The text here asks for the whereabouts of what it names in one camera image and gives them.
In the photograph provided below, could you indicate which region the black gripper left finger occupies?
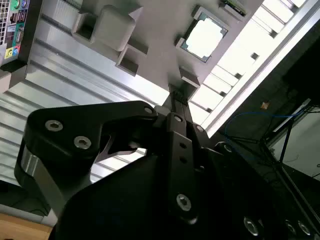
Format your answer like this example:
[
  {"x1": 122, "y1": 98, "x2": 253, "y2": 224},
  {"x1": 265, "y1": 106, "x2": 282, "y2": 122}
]
[{"x1": 13, "y1": 84, "x2": 200, "y2": 225}]

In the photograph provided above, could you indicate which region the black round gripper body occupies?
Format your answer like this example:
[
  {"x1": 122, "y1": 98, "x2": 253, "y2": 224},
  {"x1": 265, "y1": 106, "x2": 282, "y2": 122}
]
[{"x1": 54, "y1": 149, "x2": 245, "y2": 240}]

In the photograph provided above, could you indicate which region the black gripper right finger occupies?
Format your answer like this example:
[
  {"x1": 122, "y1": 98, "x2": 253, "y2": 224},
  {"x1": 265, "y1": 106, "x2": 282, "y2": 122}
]
[{"x1": 177, "y1": 86, "x2": 314, "y2": 239}]

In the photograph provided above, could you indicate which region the silver CPU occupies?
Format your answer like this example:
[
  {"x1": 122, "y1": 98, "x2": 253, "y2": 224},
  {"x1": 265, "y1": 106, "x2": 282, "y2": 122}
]
[{"x1": 181, "y1": 17, "x2": 230, "y2": 63}]

